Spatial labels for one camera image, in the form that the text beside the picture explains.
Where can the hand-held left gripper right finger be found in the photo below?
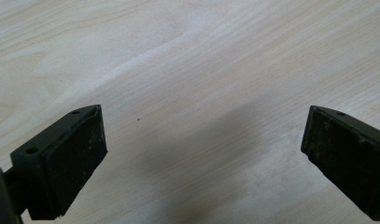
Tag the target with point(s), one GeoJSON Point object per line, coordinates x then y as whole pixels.
{"type": "Point", "coordinates": [349, 152]}

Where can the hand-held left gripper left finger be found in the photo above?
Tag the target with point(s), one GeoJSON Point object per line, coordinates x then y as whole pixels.
{"type": "Point", "coordinates": [63, 161]}

